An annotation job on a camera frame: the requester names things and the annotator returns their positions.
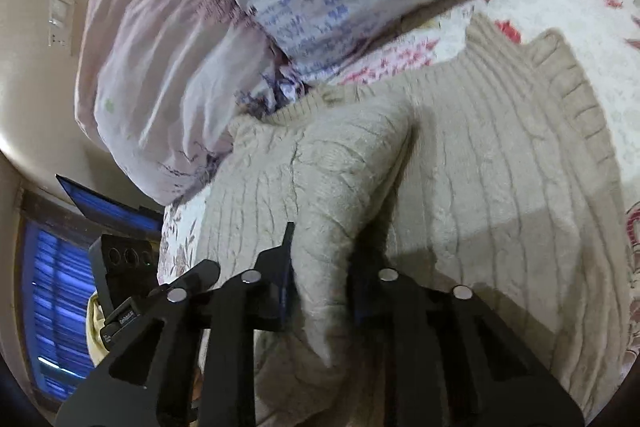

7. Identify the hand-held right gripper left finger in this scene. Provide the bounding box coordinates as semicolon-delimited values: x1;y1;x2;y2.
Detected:
55;222;296;427

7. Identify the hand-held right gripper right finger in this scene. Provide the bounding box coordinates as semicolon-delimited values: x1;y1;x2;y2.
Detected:
347;247;586;427

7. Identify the pink floral pillow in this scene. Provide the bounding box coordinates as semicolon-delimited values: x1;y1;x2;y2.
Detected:
75;0;301;205

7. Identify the blue lit window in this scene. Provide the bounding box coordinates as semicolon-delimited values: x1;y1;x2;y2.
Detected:
20;219;98;403

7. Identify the white wall switch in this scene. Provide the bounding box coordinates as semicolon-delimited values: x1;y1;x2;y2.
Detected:
47;0;76;50

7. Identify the dark screen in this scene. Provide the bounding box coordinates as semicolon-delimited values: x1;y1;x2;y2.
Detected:
55;174;165;235

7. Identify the floral quilted bedspread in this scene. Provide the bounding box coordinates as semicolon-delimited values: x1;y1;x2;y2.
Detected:
157;0;640;427

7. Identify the beige cable knit sweater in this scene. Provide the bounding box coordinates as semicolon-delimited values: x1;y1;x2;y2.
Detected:
192;12;633;427

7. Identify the yellow cloth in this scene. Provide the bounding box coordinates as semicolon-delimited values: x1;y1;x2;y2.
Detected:
86;294;111;363

